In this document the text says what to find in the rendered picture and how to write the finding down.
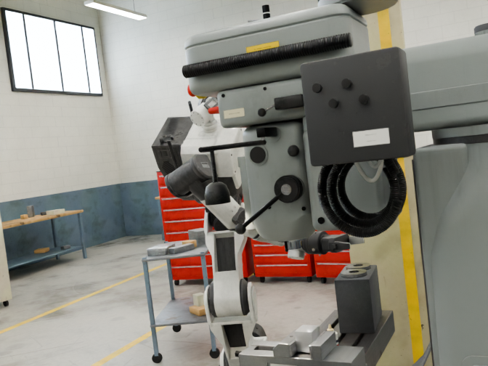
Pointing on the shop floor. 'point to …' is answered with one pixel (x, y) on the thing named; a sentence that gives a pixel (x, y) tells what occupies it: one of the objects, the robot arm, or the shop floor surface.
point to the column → (454, 242)
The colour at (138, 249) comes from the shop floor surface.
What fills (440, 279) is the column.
